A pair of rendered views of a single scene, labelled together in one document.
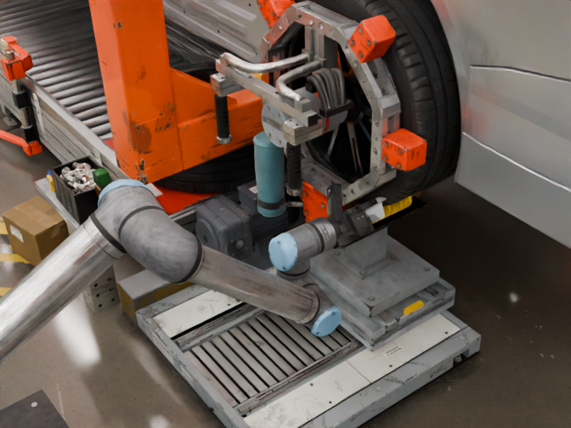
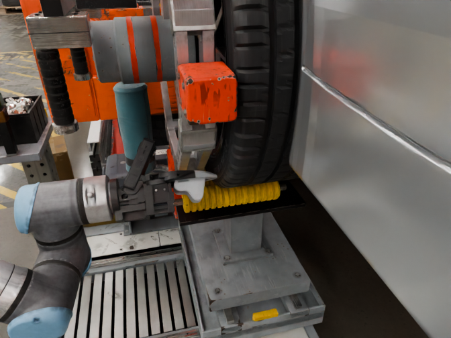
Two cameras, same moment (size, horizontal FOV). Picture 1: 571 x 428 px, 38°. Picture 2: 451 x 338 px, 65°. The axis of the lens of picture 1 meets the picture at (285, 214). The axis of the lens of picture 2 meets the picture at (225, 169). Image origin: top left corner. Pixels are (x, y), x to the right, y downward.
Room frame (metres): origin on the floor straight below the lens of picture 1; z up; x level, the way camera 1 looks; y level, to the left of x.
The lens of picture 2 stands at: (1.31, -0.53, 1.03)
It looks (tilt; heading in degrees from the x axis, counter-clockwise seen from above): 31 degrees down; 21
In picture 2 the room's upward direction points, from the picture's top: straight up
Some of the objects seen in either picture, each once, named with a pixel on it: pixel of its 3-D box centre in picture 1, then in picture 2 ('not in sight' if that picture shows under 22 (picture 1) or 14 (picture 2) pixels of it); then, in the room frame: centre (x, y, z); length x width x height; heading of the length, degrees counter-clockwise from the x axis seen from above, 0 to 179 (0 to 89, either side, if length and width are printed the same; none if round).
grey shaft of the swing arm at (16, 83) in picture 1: (22, 103); not in sight; (3.23, 1.13, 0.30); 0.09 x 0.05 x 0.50; 35
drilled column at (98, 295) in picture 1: (92, 254); (43, 178); (2.24, 0.67, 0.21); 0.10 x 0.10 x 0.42; 35
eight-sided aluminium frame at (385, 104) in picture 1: (325, 106); (176, 48); (2.05, -0.12, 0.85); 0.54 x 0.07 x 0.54; 35
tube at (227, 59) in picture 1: (266, 46); not in sight; (2.06, 0.04, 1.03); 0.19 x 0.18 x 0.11; 125
